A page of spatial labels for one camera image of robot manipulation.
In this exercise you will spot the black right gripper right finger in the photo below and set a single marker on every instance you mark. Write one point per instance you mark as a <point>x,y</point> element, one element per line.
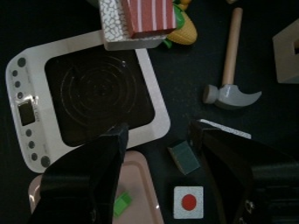
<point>241,175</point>

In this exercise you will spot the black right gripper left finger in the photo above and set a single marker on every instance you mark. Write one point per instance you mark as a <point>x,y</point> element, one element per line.
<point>84,175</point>

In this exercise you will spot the red striped popcorn box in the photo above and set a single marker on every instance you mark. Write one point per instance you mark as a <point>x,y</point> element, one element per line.
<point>137,23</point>

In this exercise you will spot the dark green sushi block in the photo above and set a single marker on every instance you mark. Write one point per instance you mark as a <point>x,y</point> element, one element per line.
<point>185,157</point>

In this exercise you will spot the small green toy piece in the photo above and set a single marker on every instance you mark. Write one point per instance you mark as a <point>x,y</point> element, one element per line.
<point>124,203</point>

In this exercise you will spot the pink toy tray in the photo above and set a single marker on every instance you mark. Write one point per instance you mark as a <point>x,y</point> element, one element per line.
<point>137,189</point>

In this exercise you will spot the white speckled rice block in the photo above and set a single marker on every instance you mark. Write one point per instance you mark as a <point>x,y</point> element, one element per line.
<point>228,128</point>

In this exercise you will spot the white block with red dot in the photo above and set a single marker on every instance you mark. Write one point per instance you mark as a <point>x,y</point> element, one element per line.
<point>189,202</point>

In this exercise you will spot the white toy induction stove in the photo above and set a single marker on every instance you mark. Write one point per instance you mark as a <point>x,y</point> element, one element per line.
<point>88,99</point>

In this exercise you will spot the wooden toy hammer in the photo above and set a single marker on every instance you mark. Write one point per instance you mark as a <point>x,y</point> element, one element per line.
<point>230,75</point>

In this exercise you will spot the light wooden box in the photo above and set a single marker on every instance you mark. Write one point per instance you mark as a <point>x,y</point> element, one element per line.
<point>288,55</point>

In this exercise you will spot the yellow toy corn cob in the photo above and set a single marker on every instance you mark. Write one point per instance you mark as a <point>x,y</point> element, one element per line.
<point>184,30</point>

